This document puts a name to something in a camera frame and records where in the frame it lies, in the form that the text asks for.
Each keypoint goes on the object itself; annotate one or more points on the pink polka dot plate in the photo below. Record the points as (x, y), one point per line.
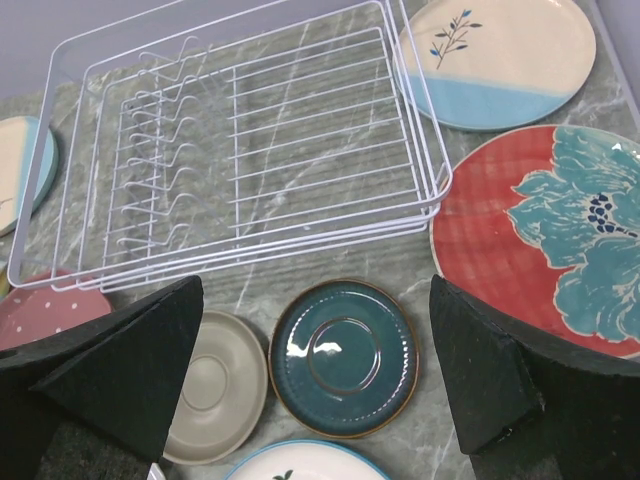
(29, 315)

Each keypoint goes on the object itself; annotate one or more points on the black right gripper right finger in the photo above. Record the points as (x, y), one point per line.
(527, 404)

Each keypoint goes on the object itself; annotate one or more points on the cream blue plate left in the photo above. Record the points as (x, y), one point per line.
(18, 138)

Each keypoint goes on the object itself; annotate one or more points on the white wire dish rack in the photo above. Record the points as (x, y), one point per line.
(196, 137)

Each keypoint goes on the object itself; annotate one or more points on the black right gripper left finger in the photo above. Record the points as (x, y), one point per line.
(97, 401)

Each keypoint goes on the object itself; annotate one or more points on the beige saucer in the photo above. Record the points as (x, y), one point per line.
(223, 394)

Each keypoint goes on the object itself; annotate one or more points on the teal saucer brown rim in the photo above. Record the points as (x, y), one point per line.
(344, 358)

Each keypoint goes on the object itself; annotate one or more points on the watermelon pattern plate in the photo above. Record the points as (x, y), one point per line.
(306, 459)

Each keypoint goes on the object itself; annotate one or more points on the cream blue plate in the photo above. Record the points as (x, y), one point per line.
(495, 65)
(18, 138)

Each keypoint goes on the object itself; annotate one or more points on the cream blue plate right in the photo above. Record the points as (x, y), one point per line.
(495, 65)

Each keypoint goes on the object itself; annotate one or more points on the red teal floral plate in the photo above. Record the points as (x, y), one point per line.
(542, 223)

